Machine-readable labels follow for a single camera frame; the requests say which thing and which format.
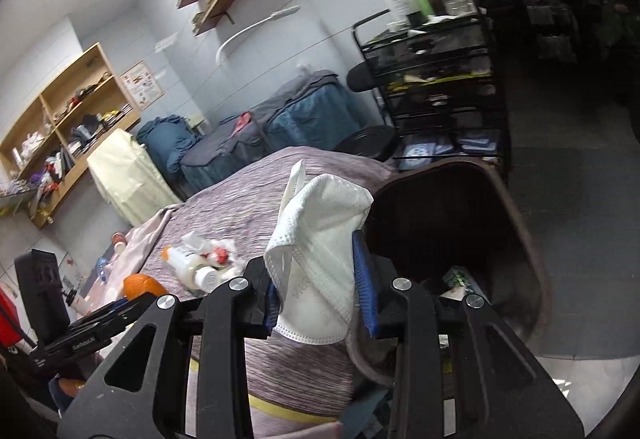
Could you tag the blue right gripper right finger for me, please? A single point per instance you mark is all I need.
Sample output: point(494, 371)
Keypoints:
point(365, 281)

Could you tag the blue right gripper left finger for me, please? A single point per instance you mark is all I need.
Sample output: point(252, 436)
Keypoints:
point(272, 307)

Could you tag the white face mask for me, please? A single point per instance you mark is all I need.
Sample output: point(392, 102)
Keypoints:
point(309, 255)

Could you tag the brown trash bin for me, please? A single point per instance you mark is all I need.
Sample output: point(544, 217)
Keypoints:
point(458, 214)

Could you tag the left hand dark glove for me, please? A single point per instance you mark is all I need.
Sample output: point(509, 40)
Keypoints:
point(63, 391)

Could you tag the small water bottle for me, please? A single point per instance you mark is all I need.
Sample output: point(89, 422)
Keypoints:
point(102, 269)

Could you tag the paper cup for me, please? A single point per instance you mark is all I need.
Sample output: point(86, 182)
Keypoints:
point(119, 242)

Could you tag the white lotion bottle on bed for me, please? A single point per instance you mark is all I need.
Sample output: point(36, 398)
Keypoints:
point(191, 269)

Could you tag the green box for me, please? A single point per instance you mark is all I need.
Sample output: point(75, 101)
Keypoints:
point(458, 285)

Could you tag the orange fruit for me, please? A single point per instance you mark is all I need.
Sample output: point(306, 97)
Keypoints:
point(138, 284)

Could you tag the purple striped bed cover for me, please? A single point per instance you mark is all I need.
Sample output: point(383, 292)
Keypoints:
point(295, 390)

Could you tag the pink blanket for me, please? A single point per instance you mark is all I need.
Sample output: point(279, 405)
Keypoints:
point(140, 242)

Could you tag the cream towel on chair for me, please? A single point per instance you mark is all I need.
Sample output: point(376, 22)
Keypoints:
point(127, 178)

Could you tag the black round stool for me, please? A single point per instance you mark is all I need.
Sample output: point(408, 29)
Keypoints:
point(377, 143)

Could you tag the dark blue cloth pile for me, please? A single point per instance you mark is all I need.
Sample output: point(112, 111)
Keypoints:
point(167, 140)

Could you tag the white floor lamp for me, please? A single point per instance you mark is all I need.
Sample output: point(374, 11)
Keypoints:
point(275, 16)

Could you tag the wooden wall cabinet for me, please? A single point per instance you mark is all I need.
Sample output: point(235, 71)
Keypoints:
point(49, 144)

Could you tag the wall poster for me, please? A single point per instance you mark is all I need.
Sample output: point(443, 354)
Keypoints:
point(142, 85)

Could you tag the black wire trolley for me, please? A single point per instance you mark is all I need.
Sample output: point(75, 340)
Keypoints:
point(441, 89)

